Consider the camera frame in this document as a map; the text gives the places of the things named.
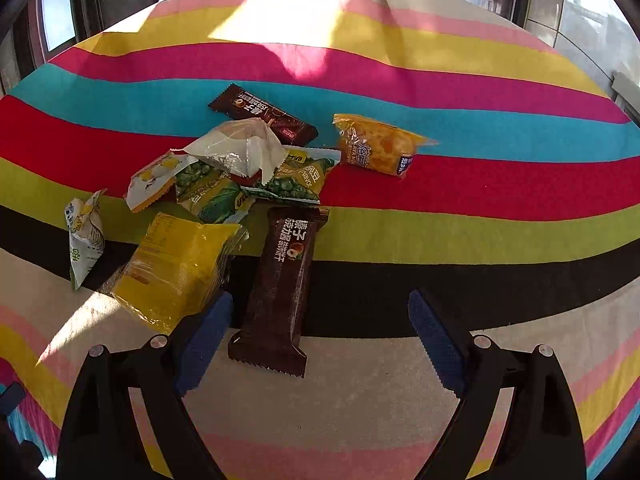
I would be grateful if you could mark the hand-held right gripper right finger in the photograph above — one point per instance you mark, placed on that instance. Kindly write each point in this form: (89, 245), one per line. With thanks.
(437, 347)

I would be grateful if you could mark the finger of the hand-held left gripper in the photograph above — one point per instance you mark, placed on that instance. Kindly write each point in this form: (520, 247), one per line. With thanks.
(10, 397)

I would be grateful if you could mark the yellow cake packet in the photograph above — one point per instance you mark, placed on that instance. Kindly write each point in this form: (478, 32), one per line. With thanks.
(170, 265)

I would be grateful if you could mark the orange bread packet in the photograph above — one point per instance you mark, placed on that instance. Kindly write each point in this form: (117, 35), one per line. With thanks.
(375, 145)

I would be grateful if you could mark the white green snack packet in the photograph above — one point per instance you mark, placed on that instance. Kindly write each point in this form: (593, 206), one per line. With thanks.
(85, 240)

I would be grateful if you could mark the white yellow snack packet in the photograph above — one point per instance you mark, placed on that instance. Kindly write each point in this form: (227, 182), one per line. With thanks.
(152, 180)

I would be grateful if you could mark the white counter ledge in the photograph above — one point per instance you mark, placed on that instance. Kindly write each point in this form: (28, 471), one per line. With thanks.
(627, 92)

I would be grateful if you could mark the green pea packet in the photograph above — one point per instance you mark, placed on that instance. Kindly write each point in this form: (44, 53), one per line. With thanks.
(215, 201)
(300, 178)

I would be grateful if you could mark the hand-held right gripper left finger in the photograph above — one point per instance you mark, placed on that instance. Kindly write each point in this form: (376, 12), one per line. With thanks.
(205, 347)

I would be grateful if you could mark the striped colourful tablecloth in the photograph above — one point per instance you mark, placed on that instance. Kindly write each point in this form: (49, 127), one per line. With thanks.
(450, 240)

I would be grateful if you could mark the brown wafer bar packet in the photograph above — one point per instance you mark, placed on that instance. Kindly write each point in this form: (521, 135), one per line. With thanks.
(260, 115)
(280, 285)

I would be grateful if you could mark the crumpled white packet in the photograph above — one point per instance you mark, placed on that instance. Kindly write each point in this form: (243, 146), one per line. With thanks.
(240, 150)

